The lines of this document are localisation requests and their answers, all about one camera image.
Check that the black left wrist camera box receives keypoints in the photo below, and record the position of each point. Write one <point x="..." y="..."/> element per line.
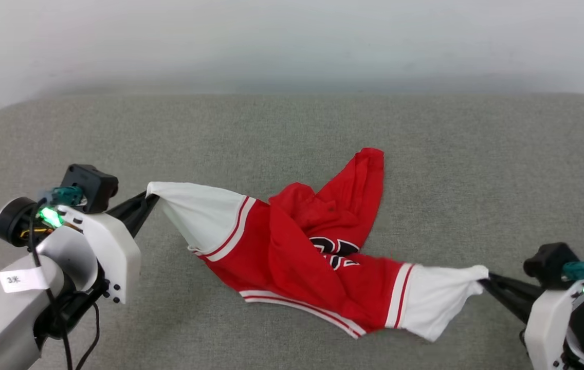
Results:
<point x="91" y="185"/>

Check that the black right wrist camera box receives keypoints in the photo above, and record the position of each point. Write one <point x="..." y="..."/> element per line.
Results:
<point x="551" y="262"/>

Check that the red and white jersey garment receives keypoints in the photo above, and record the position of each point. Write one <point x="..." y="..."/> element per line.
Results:
<point x="292" y="246"/>

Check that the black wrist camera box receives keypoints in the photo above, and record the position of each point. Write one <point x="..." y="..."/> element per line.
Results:
<point x="91" y="185"/>
<point x="551" y="262"/>

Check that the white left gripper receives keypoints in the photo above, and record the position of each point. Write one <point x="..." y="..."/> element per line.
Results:
<point x="114" y="252"/>

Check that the white paper label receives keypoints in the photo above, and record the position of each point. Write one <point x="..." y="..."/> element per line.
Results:
<point x="19" y="280"/>

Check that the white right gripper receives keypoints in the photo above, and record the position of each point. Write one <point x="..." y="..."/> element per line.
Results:
<point x="546" y="329"/>

